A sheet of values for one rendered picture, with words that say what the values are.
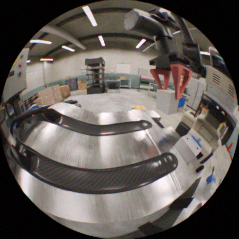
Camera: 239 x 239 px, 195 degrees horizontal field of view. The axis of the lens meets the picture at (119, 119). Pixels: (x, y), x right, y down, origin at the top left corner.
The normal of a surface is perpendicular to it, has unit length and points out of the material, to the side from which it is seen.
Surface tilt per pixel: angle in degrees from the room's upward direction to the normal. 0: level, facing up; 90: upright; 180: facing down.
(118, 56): 90
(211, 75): 98
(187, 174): 0
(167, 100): 98
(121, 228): 0
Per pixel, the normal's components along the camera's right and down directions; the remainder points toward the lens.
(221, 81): -0.92, 0.29
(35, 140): 0.36, -0.80
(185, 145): -0.98, 0.06
